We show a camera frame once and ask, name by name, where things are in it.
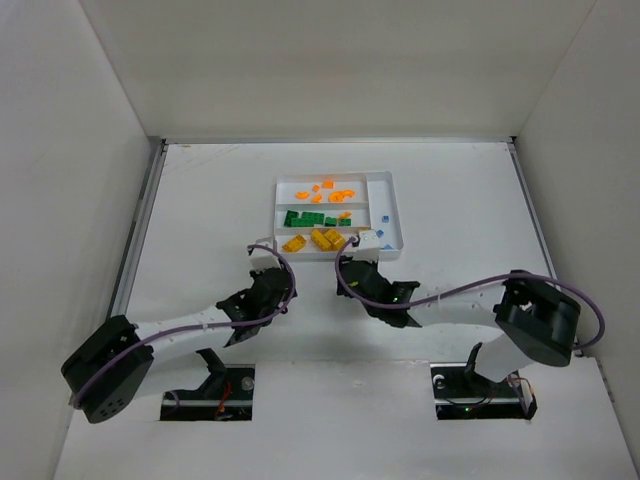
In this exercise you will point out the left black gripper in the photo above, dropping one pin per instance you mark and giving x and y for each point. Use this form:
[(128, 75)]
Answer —
[(276, 279)]

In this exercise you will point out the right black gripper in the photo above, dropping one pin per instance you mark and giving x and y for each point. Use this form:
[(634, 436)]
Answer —
[(357, 273)]

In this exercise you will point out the yellow 2x3 lego brick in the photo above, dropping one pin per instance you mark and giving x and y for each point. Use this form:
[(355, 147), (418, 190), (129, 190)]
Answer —
[(329, 240)]

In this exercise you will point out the large yellow arch lego brick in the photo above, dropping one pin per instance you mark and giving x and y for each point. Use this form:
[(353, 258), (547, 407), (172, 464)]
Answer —
[(295, 244)]

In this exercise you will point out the green 2x4 brick front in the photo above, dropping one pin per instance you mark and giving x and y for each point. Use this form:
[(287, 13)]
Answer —
[(302, 223)]

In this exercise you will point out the green L-shaped lego brick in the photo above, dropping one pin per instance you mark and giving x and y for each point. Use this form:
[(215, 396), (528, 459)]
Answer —
[(313, 217)]

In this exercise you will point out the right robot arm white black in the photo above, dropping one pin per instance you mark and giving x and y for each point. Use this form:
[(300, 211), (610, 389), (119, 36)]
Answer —
[(537, 322)]

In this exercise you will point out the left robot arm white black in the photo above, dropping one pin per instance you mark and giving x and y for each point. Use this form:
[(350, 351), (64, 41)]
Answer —
[(108, 370)]

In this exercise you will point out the white divided plastic tray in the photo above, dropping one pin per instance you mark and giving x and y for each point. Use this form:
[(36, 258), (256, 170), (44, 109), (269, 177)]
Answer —
[(346, 203)]

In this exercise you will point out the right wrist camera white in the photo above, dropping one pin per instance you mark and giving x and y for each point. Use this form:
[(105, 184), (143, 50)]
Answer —
[(367, 247)]

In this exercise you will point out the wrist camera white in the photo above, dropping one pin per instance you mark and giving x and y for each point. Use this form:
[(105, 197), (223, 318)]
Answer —
[(367, 247), (261, 256)]

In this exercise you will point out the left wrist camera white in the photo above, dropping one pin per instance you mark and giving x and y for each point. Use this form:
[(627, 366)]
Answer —
[(261, 256)]

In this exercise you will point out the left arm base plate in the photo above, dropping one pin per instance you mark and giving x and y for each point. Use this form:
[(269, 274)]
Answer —
[(231, 399)]

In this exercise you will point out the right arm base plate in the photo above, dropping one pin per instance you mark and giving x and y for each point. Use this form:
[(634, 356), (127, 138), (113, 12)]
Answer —
[(459, 395)]

